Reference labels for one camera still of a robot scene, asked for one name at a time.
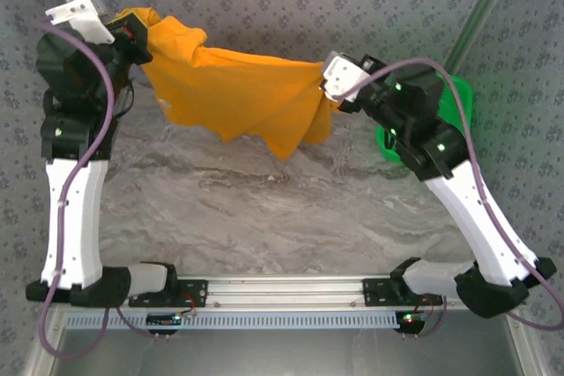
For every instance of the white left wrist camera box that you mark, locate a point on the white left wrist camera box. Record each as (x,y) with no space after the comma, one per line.
(83,15)

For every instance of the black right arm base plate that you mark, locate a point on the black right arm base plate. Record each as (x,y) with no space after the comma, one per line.
(376,292)

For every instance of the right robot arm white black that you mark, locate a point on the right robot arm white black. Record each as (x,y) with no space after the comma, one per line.
(476,222)

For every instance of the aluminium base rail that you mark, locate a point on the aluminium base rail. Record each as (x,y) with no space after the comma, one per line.
(282,290)

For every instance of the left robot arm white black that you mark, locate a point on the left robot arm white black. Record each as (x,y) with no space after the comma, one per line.
(75,217)

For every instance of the aluminium frame post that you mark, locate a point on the aluminium frame post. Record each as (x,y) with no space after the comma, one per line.
(484,10)

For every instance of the orange printed t-shirt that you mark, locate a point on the orange printed t-shirt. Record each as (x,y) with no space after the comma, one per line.
(238,94)

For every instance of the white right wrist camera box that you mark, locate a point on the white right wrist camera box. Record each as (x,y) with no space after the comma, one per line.
(341,76)

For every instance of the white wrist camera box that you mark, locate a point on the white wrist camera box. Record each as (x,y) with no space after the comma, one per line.
(83,15)
(341,76)

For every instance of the green plastic basket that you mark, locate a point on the green plastic basket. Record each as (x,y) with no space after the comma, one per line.
(458,103)

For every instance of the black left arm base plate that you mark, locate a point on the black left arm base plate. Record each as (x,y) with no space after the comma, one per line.
(189,292)

